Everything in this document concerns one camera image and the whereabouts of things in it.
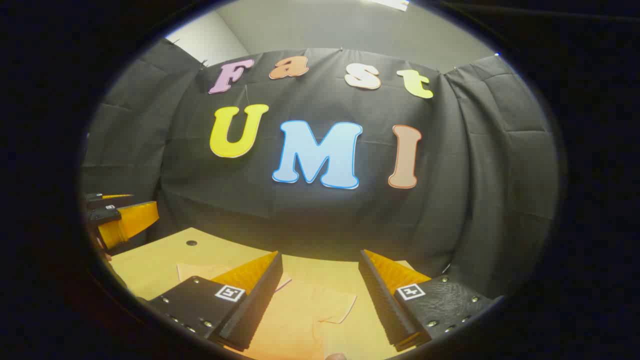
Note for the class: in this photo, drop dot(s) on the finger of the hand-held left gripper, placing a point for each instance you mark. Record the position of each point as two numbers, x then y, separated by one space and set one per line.
107 200
130 222

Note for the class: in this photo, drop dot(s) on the black backdrop cloth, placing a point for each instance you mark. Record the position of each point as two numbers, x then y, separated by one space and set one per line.
450 200

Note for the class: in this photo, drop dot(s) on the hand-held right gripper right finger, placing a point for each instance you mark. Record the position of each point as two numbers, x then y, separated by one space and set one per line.
385 305

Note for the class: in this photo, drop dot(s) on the orange T-shirt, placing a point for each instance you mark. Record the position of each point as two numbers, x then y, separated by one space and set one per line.
300 330

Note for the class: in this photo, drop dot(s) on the white ceiling light panel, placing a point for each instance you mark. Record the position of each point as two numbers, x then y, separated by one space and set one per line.
390 4

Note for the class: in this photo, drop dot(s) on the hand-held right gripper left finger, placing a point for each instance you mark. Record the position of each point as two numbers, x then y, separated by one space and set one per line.
252 305

